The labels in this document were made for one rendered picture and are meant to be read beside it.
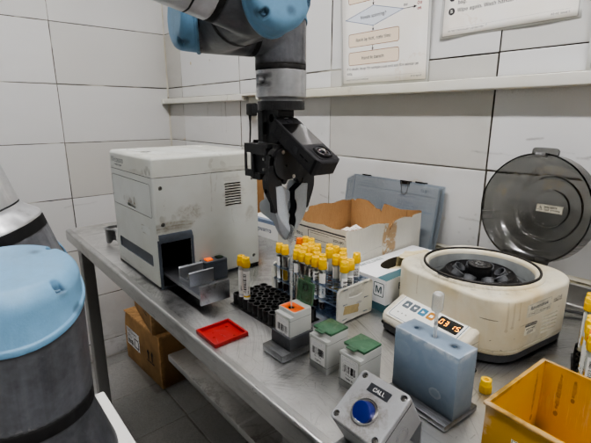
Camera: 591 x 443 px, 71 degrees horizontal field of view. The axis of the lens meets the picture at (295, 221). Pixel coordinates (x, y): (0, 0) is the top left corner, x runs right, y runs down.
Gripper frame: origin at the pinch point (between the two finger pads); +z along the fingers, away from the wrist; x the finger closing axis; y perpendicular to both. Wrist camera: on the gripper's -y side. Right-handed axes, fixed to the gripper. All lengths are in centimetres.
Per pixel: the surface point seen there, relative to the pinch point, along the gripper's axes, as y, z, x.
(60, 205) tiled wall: 169, 23, 0
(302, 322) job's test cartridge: -2.2, 15.1, -0.8
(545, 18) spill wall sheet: -12, -37, -57
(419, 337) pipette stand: -21.7, 10.6, -4.3
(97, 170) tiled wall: 169, 9, -18
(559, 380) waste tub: -36.4, 12.2, -10.9
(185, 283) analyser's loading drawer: 28.3, 16.3, 5.3
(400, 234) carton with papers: 8.5, 10.0, -41.8
